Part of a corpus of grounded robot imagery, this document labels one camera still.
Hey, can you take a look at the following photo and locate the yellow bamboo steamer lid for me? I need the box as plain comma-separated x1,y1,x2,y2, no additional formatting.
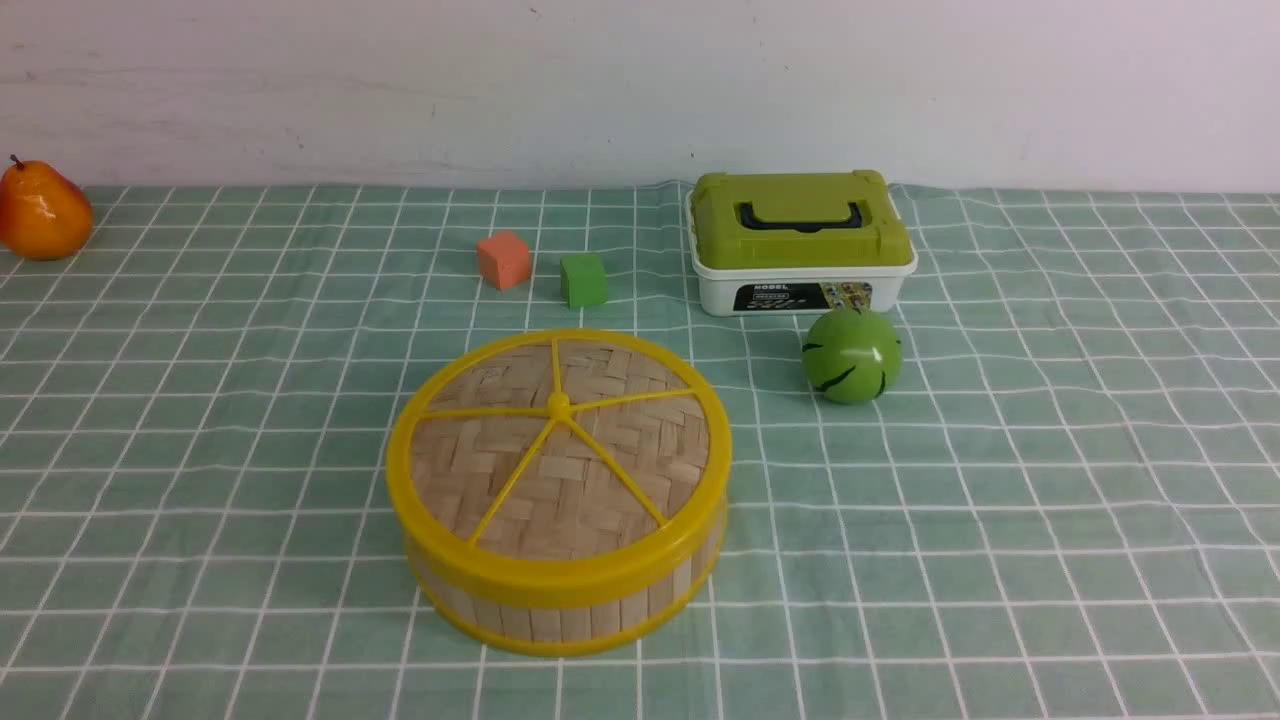
387,329,732,609

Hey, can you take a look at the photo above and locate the yellow bamboo steamer basket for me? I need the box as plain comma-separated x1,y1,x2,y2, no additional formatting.
404,500,730,657

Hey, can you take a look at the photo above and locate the green foam cube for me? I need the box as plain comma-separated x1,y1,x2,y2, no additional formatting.
559,252,609,309

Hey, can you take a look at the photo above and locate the orange foam cube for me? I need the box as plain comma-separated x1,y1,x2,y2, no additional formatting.
475,231,532,291

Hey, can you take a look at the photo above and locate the green lidded white storage box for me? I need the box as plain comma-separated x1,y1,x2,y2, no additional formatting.
685,170,918,316

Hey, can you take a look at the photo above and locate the green toy watermelon ball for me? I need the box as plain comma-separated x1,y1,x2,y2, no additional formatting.
803,307,902,405

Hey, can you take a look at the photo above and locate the green checkered tablecloth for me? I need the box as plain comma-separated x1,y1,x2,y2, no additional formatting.
1,182,1279,719

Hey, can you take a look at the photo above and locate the orange toy pear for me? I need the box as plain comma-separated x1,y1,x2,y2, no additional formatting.
1,154,93,261

